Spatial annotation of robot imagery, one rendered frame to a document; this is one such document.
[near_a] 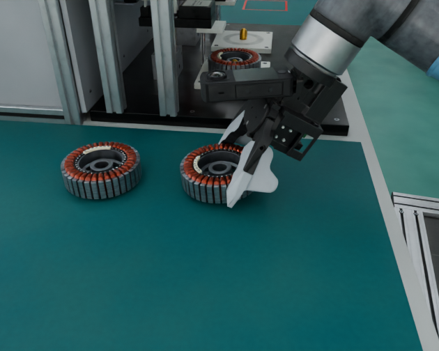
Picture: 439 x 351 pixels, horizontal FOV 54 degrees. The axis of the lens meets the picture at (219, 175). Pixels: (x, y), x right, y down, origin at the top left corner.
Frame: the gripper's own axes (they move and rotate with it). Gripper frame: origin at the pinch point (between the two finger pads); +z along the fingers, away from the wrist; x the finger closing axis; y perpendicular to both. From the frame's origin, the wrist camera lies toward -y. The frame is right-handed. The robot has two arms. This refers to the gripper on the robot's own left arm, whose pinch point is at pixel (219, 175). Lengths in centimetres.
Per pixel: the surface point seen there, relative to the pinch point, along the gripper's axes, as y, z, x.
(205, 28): -4.9, -9.9, 35.7
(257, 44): 13, -9, 56
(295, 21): 30, -15, 88
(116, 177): -13.0, 5.9, -1.2
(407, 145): 135, 11, 130
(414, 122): 148, 3, 155
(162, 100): -8.6, 1.3, 19.9
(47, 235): -18.6, 12.9, -8.3
